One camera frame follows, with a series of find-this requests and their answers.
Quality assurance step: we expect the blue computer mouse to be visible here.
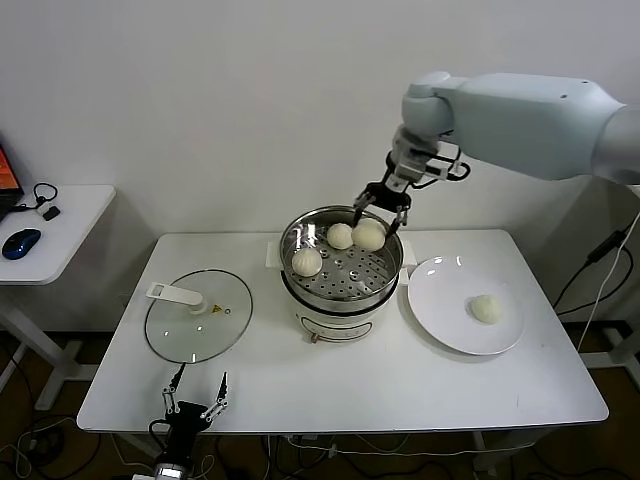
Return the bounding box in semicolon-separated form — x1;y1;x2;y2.
1;228;42;261

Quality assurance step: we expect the white hanging cable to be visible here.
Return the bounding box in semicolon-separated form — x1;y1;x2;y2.
577;207;640;354

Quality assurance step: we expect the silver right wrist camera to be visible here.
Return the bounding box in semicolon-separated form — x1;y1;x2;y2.
422;144;462;179

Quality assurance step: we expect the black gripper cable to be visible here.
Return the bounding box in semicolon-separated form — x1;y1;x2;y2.
407;143;472;189
147;418;171;450

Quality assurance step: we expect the white steamed baozi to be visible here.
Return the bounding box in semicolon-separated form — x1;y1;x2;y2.
291;248;323;277
468;294;505;325
350;217;387;251
326;222;355;250

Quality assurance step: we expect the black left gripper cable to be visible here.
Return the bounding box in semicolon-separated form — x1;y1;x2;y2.
147;418;171;450

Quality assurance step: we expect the black earphone cable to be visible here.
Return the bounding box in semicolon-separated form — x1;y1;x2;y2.
13;183;60;214

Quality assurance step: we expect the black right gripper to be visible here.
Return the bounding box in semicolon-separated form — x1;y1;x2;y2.
352;172;415;237

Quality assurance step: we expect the glass lid with white handle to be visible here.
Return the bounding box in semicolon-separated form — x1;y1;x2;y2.
144;268;254;364

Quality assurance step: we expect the black laptop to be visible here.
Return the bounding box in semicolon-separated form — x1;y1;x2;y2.
0;130;26;224

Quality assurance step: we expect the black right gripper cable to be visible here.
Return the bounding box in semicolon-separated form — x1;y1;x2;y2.
407;143;472;189

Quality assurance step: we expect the white table leg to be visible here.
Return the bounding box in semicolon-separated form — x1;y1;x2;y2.
469;430;496;474

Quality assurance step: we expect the cream electric cooker base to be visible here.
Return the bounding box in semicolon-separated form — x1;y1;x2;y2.
279;269;401;346

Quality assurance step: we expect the white power cord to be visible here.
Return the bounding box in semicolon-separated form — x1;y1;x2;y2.
279;433;416;457

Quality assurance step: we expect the white side table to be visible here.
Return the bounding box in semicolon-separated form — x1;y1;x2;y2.
0;184;118;412

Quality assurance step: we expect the steel perforated steamer basket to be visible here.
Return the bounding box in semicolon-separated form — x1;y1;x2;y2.
264;204;417;306

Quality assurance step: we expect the white round plate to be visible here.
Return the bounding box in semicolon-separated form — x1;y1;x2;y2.
406;256;528;357

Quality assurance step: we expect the black cable with adapter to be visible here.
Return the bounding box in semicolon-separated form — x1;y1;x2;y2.
552;227;632;326

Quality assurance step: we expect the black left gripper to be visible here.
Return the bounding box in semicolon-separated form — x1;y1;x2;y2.
159;362;232;459

